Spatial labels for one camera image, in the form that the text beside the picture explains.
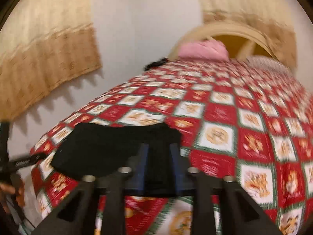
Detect black pants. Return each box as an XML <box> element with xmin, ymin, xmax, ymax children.
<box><xmin>50</xmin><ymin>123</ymin><xmax>181</xmax><ymax>197</ymax></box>

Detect person's left hand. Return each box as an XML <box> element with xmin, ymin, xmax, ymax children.
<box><xmin>1</xmin><ymin>175</ymin><xmax>25</xmax><ymax>213</ymax></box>

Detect striped grey pillow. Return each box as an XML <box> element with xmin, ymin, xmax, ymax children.
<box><xmin>246</xmin><ymin>55</ymin><xmax>292</xmax><ymax>75</ymax></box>

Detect black object beside bed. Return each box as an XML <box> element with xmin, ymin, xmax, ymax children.
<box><xmin>144</xmin><ymin>57</ymin><xmax>169</xmax><ymax>71</ymax></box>

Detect pink pillow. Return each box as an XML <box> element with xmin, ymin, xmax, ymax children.
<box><xmin>178</xmin><ymin>39</ymin><xmax>229</xmax><ymax>61</ymax></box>

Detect cream wooden headboard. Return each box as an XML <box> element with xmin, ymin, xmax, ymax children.
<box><xmin>168</xmin><ymin>22</ymin><xmax>277</xmax><ymax>61</ymax></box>

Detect beige curtain behind headboard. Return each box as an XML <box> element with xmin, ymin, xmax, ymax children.
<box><xmin>200</xmin><ymin>0</ymin><xmax>297</xmax><ymax>69</ymax></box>

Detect beige curtain left wall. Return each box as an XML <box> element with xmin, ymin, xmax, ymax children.
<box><xmin>1</xmin><ymin>0</ymin><xmax>101</xmax><ymax>120</ymax></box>

